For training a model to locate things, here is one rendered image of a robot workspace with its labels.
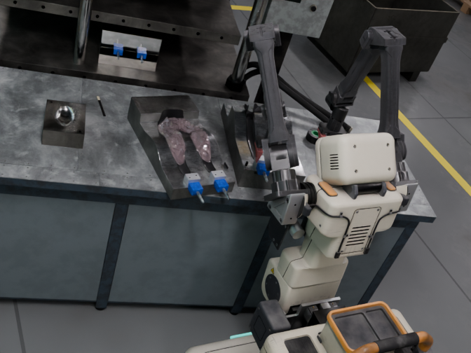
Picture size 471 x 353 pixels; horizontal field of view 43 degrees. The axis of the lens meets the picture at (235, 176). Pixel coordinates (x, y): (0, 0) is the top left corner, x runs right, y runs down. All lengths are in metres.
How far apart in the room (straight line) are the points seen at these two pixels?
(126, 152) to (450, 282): 2.16
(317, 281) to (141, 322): 1.03
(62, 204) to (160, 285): 0.64
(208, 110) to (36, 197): 0.88
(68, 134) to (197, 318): 1.11
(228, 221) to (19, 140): 0.87
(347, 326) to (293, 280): 0.25
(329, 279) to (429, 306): 1.50
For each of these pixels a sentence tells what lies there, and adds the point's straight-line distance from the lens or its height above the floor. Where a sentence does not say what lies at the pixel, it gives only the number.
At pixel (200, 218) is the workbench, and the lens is 2.45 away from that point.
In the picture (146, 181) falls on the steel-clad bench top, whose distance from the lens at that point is 2.28.
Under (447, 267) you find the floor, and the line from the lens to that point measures 3.87.
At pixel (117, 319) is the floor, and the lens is 2.84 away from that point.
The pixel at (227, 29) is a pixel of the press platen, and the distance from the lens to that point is 2.95.
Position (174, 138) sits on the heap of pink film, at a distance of 2.33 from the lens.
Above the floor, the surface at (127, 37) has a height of 0.94.
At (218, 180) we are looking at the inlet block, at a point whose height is 0.87.
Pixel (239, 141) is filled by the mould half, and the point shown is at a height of 0.88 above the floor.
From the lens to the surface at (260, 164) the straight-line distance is 2.32.
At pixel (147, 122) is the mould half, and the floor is 0.87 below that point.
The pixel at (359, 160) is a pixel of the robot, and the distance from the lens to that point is 1.79.
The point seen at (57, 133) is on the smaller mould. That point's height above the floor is 0.86.
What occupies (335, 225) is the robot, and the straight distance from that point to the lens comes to 1.81.
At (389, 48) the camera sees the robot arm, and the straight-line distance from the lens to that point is 2.02.
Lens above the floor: 2.28
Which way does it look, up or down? 38 degrees down
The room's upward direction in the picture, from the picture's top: 19 degrees clockwise
